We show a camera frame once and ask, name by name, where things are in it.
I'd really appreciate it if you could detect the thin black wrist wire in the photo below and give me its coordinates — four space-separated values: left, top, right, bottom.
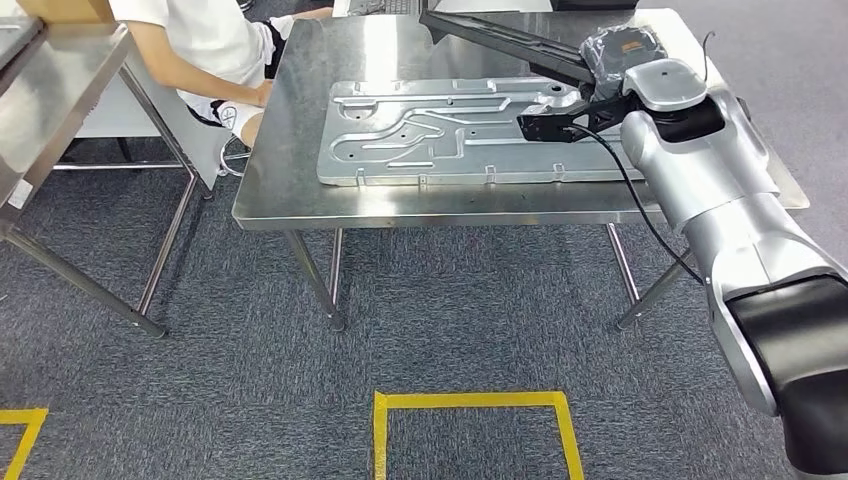
700 29 717 84

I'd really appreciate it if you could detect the stainless steel table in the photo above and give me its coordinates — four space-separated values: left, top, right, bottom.
0 16 200 339

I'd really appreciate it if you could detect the black plastic plate frame part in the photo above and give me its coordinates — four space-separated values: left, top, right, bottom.
419 9 598 87

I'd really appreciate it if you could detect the white side panel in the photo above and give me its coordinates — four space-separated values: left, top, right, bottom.
76 52 233 193

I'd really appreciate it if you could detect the black camera cable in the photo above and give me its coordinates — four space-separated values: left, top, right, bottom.
569 124 705 286

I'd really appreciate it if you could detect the white label sticker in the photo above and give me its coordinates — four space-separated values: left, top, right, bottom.
7 178 34 210

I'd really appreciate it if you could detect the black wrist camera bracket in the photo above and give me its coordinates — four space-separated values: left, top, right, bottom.
516 92 641 144

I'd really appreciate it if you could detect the person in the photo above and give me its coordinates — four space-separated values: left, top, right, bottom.
109 0 333 150

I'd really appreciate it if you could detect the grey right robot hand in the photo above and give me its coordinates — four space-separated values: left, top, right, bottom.
579 24 669 101

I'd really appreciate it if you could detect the brown cardboard box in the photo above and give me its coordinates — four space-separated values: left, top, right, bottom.
16 0 117 24

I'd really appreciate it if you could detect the stainless steel workbench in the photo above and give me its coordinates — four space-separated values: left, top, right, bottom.
231 7 811 333

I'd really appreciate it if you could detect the silver sheet metal panel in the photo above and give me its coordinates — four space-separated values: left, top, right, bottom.
315 76 647 188

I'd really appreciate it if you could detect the yellow floor tape square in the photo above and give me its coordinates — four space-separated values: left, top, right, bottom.
372 390 586 480

